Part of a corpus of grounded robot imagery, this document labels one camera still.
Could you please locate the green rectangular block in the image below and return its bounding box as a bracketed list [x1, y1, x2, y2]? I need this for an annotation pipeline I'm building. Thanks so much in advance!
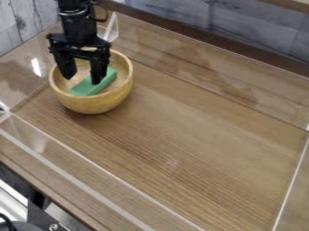
[69, 68, 118, 96]

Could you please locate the round wooden bowl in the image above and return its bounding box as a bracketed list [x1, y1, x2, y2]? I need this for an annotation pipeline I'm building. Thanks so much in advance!
[49, 50, 133, 115]

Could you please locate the clear acrylic tray wall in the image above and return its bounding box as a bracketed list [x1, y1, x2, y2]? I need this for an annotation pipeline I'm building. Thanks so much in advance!
[0, 3, 309, 231]

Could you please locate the black metal bracket with bolt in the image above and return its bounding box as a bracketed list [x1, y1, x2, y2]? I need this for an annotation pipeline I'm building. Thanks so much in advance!
[27, 200, 70, 231]

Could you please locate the clear acrylic corner bracket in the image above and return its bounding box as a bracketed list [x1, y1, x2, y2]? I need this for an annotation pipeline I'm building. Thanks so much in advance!
[98, 13, 118, 42]

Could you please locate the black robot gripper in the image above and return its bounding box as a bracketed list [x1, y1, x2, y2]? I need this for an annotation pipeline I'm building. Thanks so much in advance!
[47, 0, 112, 85]

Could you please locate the black cable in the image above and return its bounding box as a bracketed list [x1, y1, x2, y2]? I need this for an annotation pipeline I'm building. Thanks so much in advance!
[0, 212, 18, 231]

